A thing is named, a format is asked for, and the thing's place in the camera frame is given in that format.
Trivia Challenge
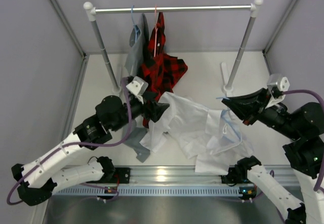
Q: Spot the red black plaid shirt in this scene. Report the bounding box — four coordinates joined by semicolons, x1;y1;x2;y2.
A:
138;11;188;128

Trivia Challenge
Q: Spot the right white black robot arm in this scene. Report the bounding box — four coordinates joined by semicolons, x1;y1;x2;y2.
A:
222;88;323;223

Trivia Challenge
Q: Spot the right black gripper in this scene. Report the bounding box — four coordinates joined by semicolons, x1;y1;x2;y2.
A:
222;88;302;140

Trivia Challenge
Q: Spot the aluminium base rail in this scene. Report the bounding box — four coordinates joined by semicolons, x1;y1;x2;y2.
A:
116;165;299;186

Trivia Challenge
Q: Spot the pink hanger with plaid shirt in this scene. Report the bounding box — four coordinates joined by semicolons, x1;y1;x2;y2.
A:
153;5;158;57

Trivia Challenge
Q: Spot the white shirt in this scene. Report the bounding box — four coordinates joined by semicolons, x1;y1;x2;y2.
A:
140;92;254;175

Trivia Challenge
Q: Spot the blue wire hanger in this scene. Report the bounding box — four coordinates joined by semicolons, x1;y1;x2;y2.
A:
214;109;242;145

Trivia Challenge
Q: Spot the purple cable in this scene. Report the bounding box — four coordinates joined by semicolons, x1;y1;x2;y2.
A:
6;78;135;206
282;89;324;193

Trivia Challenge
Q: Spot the grey shirt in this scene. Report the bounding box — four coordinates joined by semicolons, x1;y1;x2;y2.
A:
124;13;150;163

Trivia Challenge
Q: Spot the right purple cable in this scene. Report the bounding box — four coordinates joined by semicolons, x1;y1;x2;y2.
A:
282;89;324;193

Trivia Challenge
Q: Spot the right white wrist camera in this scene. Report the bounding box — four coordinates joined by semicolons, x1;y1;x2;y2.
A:
266;73;290;108

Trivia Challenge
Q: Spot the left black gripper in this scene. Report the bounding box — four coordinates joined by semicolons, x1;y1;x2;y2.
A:
111;91;171;132

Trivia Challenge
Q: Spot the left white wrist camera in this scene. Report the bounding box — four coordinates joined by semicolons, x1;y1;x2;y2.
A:
126;76;148;104

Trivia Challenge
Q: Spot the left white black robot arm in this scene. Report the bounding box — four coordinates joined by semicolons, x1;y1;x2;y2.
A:
11;95;170;206

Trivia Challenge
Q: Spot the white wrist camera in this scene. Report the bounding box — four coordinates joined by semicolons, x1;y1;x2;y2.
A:
126;76;148;104
266;73;290;108

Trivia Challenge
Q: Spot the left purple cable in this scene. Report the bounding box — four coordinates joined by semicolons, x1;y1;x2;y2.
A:
6;78;135;206

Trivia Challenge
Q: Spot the slotted grey cable duct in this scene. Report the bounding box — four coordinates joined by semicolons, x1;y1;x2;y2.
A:
55;185;255;197

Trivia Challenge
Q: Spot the blue hanger with grey shirt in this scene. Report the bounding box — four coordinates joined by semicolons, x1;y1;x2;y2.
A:
131;5;140;42

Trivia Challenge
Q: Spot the silver white clothes rack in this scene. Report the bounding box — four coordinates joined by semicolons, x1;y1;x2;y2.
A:
83;0;264;96

